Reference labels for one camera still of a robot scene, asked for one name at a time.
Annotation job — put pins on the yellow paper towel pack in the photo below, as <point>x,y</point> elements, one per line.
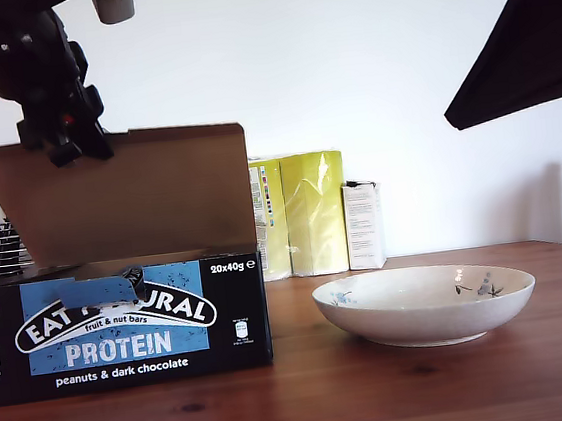
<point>306,213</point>

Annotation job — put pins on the black snack bar carton box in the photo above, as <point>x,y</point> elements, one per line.
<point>110,213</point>

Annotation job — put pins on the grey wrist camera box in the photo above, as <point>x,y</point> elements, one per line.
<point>115,7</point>

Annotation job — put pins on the small white printed carton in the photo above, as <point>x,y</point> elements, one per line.
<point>363,227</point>

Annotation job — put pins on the white floral ceramic bowl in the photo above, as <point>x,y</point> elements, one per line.
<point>423,321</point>

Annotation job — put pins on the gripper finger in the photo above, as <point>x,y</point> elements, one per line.
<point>56,148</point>
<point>94,134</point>
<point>535,43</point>

